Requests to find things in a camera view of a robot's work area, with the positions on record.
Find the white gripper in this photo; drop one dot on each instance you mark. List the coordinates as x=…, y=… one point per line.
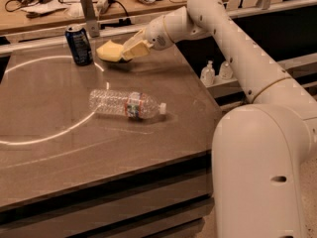
x=158, y=34

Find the yellow sponge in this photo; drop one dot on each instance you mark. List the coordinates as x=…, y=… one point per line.
x=112, y=52

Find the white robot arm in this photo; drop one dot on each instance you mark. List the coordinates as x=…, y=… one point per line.
x=257, y=148

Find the blue pepsi can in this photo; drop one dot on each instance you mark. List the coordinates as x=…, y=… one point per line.
x=79, y=44

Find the clear plastic water bottle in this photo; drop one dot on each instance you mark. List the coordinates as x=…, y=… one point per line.
x=136, y=105

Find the left sanitizer bottle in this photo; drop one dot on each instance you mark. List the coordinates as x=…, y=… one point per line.
x=208, y=74

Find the sanitizer bottle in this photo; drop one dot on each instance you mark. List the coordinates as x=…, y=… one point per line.
x=225, y=71
x=208, y=74

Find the right sanitizer bottle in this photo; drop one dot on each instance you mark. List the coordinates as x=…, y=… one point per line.
x=225, y=71

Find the grey metal post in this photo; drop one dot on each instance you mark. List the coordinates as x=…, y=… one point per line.
x=90, y=18

